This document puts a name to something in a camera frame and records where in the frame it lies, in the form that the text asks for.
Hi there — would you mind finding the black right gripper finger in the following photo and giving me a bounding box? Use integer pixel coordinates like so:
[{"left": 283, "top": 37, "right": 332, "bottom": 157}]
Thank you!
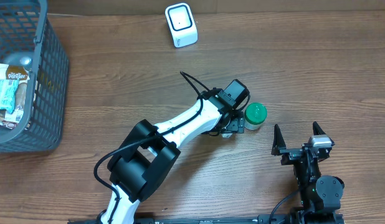
[
  {"left": 271, "top": 124, "right": 287, "bottom": 156},
  {"left": 312, "top": 121, "right": 326, "bottom": 135}
]

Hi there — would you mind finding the green lid spice jar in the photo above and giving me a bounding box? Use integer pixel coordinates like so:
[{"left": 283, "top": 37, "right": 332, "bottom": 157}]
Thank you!
[{"left": 244, "top": 102, "right": 267, "bottom": 130}]

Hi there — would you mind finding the teal small carton box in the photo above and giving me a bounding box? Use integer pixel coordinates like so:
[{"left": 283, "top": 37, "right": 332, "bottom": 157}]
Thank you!
[{"left": 221, "top": 133, "right": 233, "bottom": 138}]

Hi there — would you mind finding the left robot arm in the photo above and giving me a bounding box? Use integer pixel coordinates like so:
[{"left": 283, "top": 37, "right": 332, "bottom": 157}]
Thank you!
[{"left": 97, "top": 79, "right": 250, "bottom": 223}]

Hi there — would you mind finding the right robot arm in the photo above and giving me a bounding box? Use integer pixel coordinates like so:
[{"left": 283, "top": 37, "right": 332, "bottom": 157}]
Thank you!
[{"left": 269, "top": 121, "right": 345, "bottom": 223}]

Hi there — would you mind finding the white barcode scanner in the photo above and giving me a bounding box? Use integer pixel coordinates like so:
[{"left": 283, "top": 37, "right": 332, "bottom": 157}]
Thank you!
[{"left": 164, "top": 2, "right": 198, "bottom": 48}]

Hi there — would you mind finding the grey plastic mesh basket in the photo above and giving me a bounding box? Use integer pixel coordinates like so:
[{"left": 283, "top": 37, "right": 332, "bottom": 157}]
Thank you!
[{"left": 0, "top": 0, "right": 69, "bottom": 152}]

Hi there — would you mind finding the clear plastic container in basket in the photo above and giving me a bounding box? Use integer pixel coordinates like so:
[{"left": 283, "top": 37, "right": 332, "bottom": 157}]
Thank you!
[{"left": 2, "top": 52, "right": 34, "bottom": 71}]

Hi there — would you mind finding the teal white snack packet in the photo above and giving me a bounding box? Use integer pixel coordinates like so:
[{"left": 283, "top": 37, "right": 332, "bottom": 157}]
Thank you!
[{"left": 0, "top": 80, "right": 19, "bottom": 113}]

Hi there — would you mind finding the brown white snack wrapper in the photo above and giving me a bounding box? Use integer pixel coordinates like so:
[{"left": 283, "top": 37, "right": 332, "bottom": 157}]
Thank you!
[{"left": 0, "top": 81, "right": 27, "bottom": 129}]

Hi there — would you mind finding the brown Pantree snack packet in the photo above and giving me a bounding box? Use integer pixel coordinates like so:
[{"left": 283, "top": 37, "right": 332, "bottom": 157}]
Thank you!
[{"left": 0, "top": 63, "right": 30, "bottom": 82}]

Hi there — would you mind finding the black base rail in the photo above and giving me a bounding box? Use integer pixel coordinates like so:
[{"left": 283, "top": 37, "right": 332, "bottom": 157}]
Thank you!
[{"left": 67, "top": 215, "right": 345, "bottom": 224}]

